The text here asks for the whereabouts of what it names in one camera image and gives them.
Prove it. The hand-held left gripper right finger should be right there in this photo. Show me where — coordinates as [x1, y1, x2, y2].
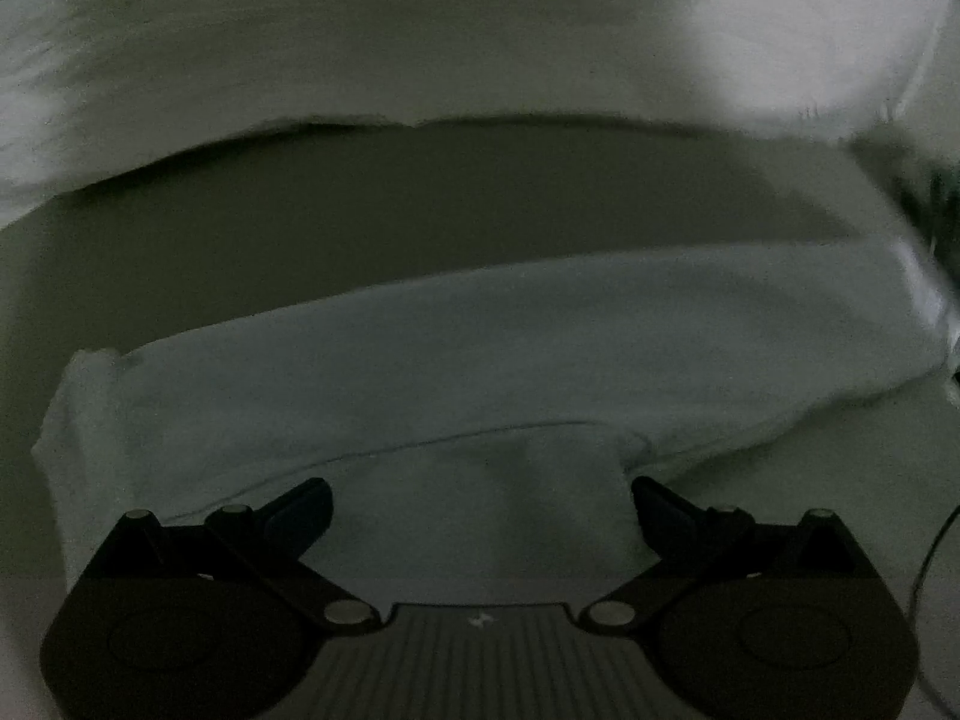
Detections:
[576, 475, 884, 628]

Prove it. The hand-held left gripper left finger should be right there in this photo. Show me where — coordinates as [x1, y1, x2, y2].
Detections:
[75, 477, 383, 628]

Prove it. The light blue garment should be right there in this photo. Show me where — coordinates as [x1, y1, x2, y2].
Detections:
[30, 234, 955, 590]

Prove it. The black cable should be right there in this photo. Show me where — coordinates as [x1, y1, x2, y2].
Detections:
[902, 502, 960, 713]

